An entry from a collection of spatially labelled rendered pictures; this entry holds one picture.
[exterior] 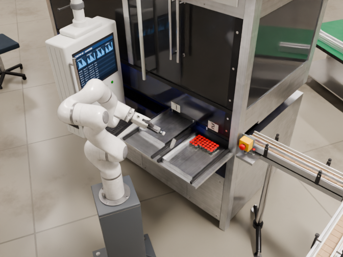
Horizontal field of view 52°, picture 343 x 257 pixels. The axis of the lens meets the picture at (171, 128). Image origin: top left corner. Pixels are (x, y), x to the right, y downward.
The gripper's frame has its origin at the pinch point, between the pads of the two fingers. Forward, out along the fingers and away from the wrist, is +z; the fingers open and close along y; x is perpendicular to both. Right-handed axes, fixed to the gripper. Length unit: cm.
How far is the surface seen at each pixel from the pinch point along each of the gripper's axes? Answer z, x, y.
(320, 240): 99, 19, -31
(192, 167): 33.8, 5.0, 23.2
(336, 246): 102, 19, -38
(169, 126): 12, -20, 53
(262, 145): 70, -30, 18
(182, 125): 20, -26, 51
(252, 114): 53, -43, 11
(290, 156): 84, -26, 3
